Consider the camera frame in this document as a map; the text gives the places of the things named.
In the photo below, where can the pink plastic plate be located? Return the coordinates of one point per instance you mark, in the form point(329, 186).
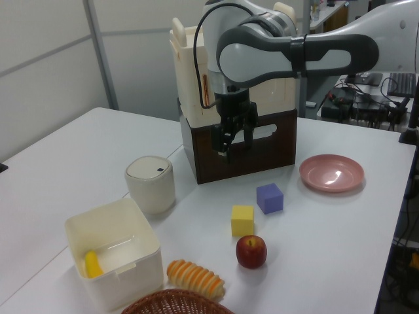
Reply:
point(330, 173)

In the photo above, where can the white lidded round canister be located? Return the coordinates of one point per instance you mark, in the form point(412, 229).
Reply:
point(150, 186)

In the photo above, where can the brown wicker basket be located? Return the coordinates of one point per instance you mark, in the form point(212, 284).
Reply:
point(176, 302)

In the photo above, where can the dark brown wooden crate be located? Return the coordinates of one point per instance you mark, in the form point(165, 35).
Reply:
point(262, 153)

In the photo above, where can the yellow foam cube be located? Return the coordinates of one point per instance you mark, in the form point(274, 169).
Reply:
point(242, 220)

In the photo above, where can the red toy apple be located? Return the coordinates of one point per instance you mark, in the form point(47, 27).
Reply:
point(251, 252)

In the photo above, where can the cream plastic toy cabinet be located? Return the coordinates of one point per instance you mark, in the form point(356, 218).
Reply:
point(190, 81)

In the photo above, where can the yellow toy banana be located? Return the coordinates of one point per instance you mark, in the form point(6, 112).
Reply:
point(92, 265)

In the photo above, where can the black keyboard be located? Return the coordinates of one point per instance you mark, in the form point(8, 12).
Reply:
point(402, 84)

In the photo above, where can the white grey Franka robot arm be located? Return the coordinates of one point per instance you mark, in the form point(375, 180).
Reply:
point(252, 59)

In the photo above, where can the orange striped toy bread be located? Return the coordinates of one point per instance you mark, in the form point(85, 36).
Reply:
point(196, 278)

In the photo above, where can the cream square plastic bin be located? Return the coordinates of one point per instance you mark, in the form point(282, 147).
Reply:
point(131, 261)

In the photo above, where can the black object at table edge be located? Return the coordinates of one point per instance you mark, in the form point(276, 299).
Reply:
point(3, 167)

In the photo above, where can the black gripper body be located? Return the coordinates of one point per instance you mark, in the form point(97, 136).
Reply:
point(234, 108)

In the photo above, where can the yellow object under table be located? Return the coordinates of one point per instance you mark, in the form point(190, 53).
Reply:
point(414, 262)

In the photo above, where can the black monitor base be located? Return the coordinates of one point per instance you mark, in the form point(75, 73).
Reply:
point(365, 79)

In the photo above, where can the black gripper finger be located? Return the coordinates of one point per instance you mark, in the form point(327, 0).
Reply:
point(248, 137)
point(220, 140)

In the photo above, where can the purple foam cube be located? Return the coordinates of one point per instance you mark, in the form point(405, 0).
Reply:
point(269, 199)

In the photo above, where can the black clamp pole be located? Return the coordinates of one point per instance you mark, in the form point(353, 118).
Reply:
point(413, 124)

